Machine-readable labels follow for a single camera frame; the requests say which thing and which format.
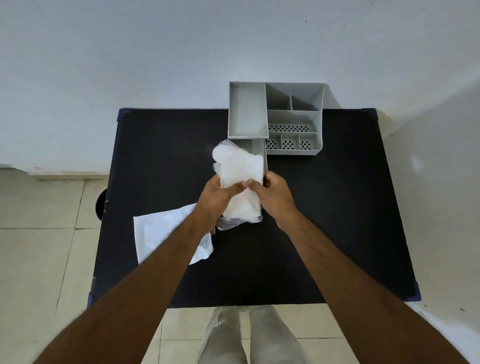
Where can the person's left hand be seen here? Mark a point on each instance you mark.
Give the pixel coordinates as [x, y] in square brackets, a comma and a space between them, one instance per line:
[210, 204]

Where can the person's right hand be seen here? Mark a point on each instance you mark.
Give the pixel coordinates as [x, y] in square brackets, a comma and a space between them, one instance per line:
[277, 200]

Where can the person's left thumb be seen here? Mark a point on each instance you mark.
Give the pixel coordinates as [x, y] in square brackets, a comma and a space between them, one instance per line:
[234, 188]

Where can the person's right thumb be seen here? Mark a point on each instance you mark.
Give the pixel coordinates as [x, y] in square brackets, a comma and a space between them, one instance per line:
[253, 186]

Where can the clear bag with white contents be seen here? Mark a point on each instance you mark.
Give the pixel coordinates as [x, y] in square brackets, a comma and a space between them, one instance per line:
[238, 167]

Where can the person's left forearm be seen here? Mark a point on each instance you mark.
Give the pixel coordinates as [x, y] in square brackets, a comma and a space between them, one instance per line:
[138, 288]

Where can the person's right forearm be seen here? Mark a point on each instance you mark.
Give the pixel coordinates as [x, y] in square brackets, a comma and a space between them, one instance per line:
[356, 288]

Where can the grey compartment desk organizer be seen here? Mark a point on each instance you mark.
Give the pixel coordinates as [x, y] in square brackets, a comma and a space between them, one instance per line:
[294, 123]

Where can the grey rectangular tray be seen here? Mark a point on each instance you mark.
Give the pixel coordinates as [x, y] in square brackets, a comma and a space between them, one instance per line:
[247, 108]

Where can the flat white plastic packet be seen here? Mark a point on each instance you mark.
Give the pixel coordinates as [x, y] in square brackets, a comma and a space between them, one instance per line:
[157, 232]

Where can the black round object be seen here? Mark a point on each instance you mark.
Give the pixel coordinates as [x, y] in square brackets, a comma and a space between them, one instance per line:
[100, 206]

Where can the person's beige trousers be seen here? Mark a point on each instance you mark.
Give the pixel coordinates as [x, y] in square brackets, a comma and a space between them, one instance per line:
[258, 337]

